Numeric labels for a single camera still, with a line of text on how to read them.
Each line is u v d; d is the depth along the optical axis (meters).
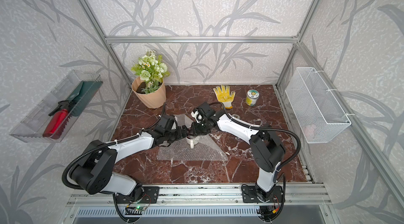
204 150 0.89
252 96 1.04
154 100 0.97
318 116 0.60
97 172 0.43
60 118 0.60
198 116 0.78
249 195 0.74
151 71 0.91
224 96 1.12
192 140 0.85
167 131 0.73
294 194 0.75
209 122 0.64
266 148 0.47
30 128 0.58
